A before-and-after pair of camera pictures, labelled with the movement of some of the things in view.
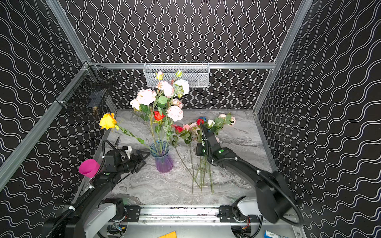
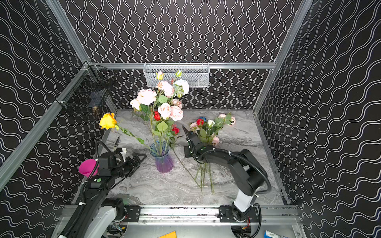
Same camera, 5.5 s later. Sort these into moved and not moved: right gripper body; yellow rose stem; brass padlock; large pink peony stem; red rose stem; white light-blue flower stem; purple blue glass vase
Moved: right gripper body
Not moved: white light-blue flower stem; red rose stem; yellow rose stem; large pink peony stem; brass padlock; purple blue glass vase
